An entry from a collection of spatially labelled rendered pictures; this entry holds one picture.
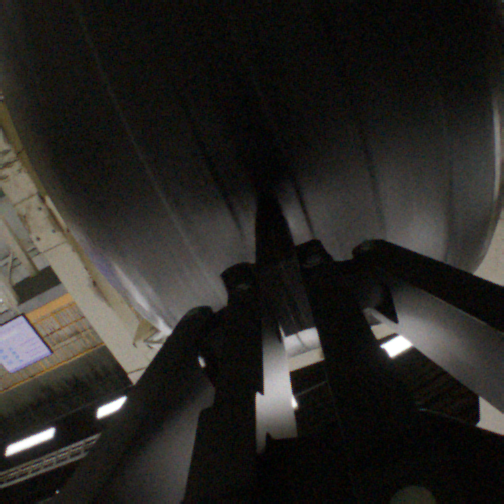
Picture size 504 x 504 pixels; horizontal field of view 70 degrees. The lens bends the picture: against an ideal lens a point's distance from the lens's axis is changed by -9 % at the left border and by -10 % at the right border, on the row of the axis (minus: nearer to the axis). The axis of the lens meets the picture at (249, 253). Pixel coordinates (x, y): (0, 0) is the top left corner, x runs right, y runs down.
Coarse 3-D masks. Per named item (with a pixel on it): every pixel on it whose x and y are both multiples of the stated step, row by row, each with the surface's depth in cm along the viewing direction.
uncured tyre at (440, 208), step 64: (0, 0) 17; (64, 0) 16; (128, 0) 16; (192, 0) 16; (256, 0) 16; (320, 0) 16; (384, 0) 16; (448, 0) 16; (0, 64) 20; (64, 64) 17; (128, 64) 17; (192, 64) 17; (256, 64) 17; (320, 64) 17; (384, 64) 17; (448, 64) 17; (64, 128) 18; (128, 128) 18; (192, 128) 18; (256, 128) 18; (320, 128) 18; (384, 128) 18; (448, 128) 19; (64, 192) 21; (128, 192) 19; (192, 192) 19; (256, 192) 20; (320, 192) 20; (384, 192) 20; (448, 192) 21; (128, 256) 22; (192, 256) 21; (448, 256) 25
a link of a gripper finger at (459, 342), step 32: (384, 256) 11; (416, 256) 11; (416, 288) 9; (448, 288) 9; (480, 288) 8; (384, 320) 12; (416, 320) 10; (448, 320) 8; (480, 320) 7; (448, 352) 9; (480, 352) 7; (480, 384) 8
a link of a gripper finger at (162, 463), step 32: (192, 320) 13; (160, 352) 12; (192, 352) 11; (160, 384) 10; (192, 384) 11; (128, 416) 9; (160, 416) 9; (192, 416) 10; (96, 448) 8; (128, 448) 8; (160, 448) 9; (192, 448) 10; (96, 480) 7; (128, 480) 8; (160, 480) 9
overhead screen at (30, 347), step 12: (0, 324) 370; (12, 324) 369; (24, 324) 372; (0, 336) 370; (12, 336) 373; (24, 336) 376; (36, 336) 379; (0, 348) 375; (12, 348) 378; (24, 348) 381; (36, 348) 384; (48, 348) 387; (0, 360) 380; (12, 360) 383; (24, 360) 386; (36, 360) 389; (12, 372) 388
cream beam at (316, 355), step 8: (376, 328) 83; (384, 328) 83; (376, 336) 84; (384, 336) 84; (312, 352) 85; (320, 352) 85; (288, 360) 85; (296, 360) 85; (304, 360) 86; (312, 360) 86; (320, 360) 86; (288, 368) 86; (296, 368) 87
